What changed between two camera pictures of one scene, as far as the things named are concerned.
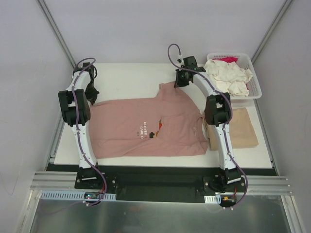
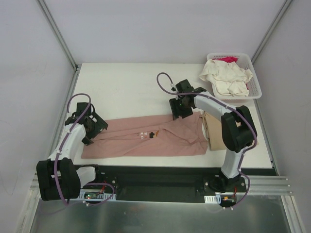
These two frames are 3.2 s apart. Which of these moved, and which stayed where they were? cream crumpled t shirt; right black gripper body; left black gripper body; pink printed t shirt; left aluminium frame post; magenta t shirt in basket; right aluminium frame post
Moved: pink printed t shirt; left black gripper body; right black gripper body
Stayed: cream crumpled t shirt; left aluminium frame post; magenta t shirt in basket; right aluminium frame post
